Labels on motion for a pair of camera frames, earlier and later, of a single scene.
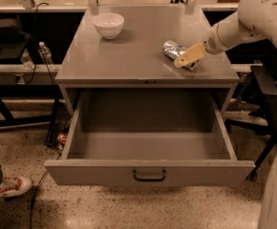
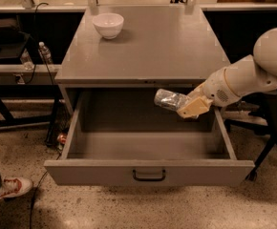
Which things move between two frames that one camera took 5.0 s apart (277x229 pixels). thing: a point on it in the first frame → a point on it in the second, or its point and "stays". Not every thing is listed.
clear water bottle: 47,55 stays
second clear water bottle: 27,60 stays
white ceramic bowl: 109,25 stays
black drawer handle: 134,175 stays
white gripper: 210,44 → 215,88
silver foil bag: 174,51 → 169,99
